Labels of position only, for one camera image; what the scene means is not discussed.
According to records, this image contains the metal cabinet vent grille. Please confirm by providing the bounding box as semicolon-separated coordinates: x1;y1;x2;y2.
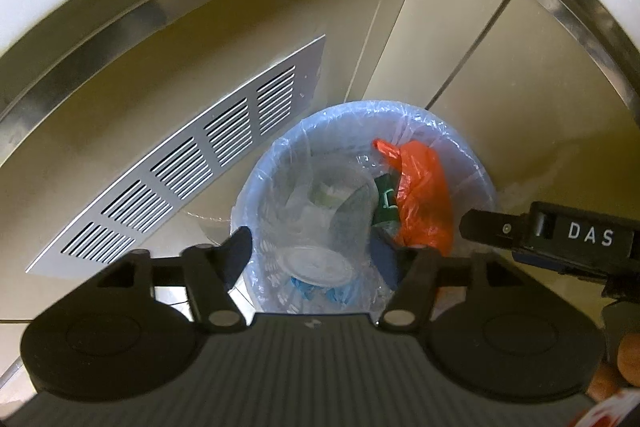
27;34;329;276

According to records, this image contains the clear plastic bag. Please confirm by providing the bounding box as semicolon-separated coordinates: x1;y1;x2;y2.
280;151;384;258

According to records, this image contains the person's right hand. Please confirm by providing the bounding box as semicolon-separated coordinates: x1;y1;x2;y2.
587;335;640;403

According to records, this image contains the beige kitchen cabinet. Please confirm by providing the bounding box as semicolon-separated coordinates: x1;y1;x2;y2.
0;0;640;358

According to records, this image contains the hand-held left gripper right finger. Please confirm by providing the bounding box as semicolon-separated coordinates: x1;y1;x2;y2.
369;231;532;331

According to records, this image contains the white plastic lid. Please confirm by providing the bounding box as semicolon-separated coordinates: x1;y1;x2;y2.
281;245;355;289

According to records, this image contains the blue white wrapper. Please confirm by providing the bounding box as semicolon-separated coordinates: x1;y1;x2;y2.
288;276;354;306

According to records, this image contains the blue lined trash basket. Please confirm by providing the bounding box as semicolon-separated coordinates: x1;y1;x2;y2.
185;99;500;321

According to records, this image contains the plastic bottle green label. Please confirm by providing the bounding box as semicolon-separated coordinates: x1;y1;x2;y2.
307;171;404;231

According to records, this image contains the red white patterned clothing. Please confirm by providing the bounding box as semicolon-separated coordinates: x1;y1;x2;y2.
569;385;640;427

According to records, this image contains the blue plastic trash basket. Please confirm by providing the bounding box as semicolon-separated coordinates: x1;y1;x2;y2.
230;99;499;319

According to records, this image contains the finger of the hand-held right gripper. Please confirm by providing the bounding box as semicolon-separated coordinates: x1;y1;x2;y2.
514;251;604;282
459;207;532;251

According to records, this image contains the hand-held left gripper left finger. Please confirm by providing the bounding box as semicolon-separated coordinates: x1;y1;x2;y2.
92;225;254;333

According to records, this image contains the orange plastic bag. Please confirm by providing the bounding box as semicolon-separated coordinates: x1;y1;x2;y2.
372;138;455;257

